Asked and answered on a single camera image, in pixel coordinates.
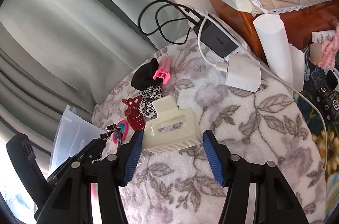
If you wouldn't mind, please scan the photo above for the white smart watch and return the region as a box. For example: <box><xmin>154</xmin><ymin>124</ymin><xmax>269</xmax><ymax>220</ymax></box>
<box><xmin>325</xmin><ymin>66</ymin><xmax>339</xmax><ymax>92</ymax></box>

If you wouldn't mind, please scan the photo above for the white cable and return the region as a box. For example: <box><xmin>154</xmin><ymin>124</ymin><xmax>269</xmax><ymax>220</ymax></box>
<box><xmin>197</xmin><ymin>9</ymin><xmax>329</xmax><ymax>169</ymax></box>

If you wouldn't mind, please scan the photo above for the pink round compact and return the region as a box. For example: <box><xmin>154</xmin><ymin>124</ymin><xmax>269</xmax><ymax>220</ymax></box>
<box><xmin>113</xmin><ymin>120</ymin><xmax>129</xmax><ymax>144</ymax></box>

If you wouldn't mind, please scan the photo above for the white charger plug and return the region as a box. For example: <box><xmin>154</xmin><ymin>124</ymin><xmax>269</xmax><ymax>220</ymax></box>
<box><xmin>215</xmin><ymin>54</ymin><xmax>261</xmax><ymax>93</ymax></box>

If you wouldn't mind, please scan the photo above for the black beaded hair accessory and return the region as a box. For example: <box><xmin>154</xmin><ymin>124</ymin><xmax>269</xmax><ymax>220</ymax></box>
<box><xmin>89</xmin><ymin>123</ymin><xmax>122</xmax><ymax>162</ymax></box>

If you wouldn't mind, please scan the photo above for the white paper roll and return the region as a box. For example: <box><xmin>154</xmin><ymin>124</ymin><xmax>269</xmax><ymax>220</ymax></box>
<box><xmin>253</xmin><ymin>14</ymin><xmax>304</xmax><ymax>91</ymax></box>

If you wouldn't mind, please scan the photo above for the wooden bed frame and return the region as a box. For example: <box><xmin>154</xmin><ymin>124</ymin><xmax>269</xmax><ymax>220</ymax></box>
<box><xmin>209</xmin><ymin>0</ymin><xmax>339</xmax><ymax>61</ymax></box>

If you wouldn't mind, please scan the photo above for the grey green curtain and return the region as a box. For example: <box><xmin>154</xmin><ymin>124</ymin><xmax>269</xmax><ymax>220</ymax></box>
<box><xmin>1</xmin><ymin>0</ymin><xmax>188</xmax><ymax>151</ymax></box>

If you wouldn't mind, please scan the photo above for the leopard print scrunchie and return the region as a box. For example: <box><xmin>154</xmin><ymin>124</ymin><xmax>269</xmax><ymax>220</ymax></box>
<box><xmin>138</xmin><ymin>85</ymin><xmax>163</xmax><ymax>118</ymax></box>

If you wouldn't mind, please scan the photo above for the dark red claw clip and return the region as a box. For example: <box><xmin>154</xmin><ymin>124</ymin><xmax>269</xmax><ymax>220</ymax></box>
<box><xmin>122</xmin><ymin>96</ymin><xmax>145</xmax><ymax>131</ymax></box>

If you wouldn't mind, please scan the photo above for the floral fleece blanket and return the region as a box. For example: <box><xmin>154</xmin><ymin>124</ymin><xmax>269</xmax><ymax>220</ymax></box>
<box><xmin>91</xmin><ymin>37</ymin><xmax>328</xmax><ymax>224</ymax></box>

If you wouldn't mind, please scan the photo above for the black power adapter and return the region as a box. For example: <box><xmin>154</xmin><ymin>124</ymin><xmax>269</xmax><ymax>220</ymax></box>
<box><xmin>200</xmin><ymin>19</ymin><xmax>238</xmax><ymax>58</ymax></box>

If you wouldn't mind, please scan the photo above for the clear plastic storage bin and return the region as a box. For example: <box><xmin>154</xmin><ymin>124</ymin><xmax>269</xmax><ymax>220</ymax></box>
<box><xmin>49</xmin><ymin>105</ymin><xmax>104</xmax><ymax>174</ymax></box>

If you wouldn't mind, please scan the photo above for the cream claw hair clip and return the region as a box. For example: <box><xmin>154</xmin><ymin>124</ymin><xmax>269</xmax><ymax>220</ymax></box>
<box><xmin>143</xmin><ymin>96</ymin><xmax>202</xmax><ymax>154</ymax></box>

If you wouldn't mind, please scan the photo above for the black scrunchie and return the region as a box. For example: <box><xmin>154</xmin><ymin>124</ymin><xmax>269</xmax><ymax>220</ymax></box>
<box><xmin>131</xmin><ymin>58</ymin><xmax>161</xmax><ymax>91</ymax></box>

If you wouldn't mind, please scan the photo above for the pink hair clip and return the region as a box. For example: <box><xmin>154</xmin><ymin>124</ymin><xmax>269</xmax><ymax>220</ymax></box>
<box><xmin>153</xmin><ymin>56</ymin><xmax>171</xmax><ymax>85</ymax></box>

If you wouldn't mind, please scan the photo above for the pink knitted item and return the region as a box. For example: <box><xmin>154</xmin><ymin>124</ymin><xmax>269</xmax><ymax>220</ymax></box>
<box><xmin>319</xmin><ymin>24</ymin><xmax>339</xmax><ymax>70</ymax></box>

